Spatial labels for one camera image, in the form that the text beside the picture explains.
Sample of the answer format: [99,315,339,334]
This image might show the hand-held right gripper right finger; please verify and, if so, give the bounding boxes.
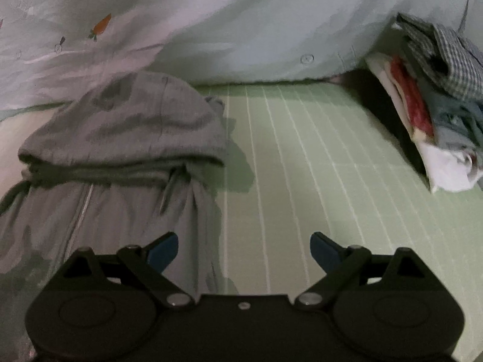
[294,231,431,312]

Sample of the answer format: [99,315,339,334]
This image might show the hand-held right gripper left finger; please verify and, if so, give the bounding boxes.
[56,232,195,310]

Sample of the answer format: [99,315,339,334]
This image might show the grey zip hoodie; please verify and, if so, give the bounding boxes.
[0,71,242,362]

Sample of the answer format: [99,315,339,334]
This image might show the stack of folded clothes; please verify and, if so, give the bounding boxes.
[365,52,481,194]

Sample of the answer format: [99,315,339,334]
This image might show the green grid mat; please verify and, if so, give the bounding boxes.
[0,79,483,362]

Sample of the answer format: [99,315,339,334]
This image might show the red and white cloth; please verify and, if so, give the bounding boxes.
[390,56,435,137]

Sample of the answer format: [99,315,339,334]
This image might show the blue folded cloth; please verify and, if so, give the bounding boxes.
[428,92,483,155]

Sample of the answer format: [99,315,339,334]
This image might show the green checked shirt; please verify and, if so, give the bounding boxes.
[395,12,483,102]

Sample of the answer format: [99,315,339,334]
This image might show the carrot printed bed sheet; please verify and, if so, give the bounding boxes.
[0,0,472,121]

